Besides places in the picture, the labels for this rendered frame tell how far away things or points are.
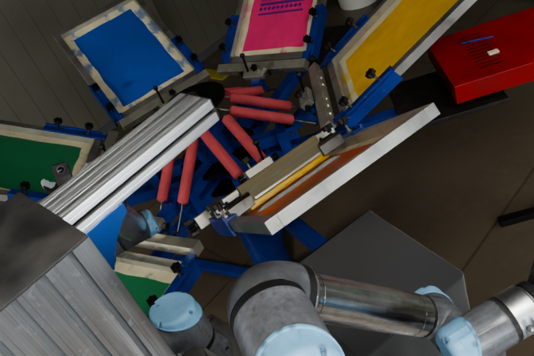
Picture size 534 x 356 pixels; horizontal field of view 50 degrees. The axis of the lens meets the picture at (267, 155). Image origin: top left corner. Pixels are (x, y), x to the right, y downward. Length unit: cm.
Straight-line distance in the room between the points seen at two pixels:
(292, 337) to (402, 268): 133
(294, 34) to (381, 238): 146
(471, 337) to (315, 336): 29
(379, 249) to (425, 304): 107
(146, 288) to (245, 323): 165
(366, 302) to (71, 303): 45
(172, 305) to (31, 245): 65
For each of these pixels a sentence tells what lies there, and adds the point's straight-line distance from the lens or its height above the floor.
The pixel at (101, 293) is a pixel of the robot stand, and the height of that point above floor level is 193.
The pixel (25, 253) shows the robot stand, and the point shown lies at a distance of 88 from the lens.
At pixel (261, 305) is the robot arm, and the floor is 190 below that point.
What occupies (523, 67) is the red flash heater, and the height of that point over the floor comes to 109.
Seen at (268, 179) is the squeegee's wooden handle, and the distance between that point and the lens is 206.
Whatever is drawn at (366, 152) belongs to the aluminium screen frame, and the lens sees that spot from 153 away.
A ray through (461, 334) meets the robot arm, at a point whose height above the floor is 169.
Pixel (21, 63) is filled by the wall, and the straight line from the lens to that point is 559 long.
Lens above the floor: 246
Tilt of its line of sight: 33 degrees down
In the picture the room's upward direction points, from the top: 23 degrees counter-clockwise
